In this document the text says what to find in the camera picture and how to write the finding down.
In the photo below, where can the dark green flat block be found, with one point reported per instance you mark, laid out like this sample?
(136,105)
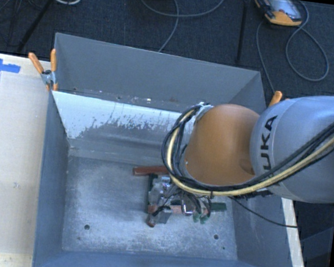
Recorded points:
(219,207)

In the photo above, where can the pale wood flat board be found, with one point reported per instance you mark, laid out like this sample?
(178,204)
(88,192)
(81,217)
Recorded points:
(13,154)

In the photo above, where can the red-brown flat block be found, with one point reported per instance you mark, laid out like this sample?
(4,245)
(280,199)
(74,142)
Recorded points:
(146,170)
(152,208)
(151,222)

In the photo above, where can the grey metal bin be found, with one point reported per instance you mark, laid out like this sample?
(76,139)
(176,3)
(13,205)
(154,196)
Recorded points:
(108,201)

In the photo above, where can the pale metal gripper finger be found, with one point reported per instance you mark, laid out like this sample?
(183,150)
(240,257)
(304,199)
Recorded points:
(165,216)

